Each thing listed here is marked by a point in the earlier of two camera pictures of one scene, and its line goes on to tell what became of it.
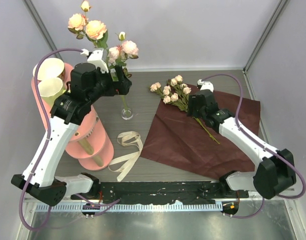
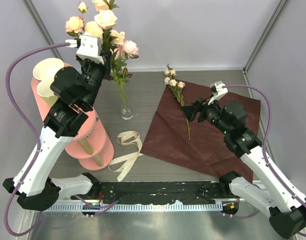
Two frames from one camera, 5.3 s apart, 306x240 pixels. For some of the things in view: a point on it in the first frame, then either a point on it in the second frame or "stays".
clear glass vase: (127, 113) stays
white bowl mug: (50, 67) stays
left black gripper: (121, 86) → (106, 67)
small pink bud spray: (177, 94) → (176, 88)
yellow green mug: (50, 88) stays
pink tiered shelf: (91, 142) stays
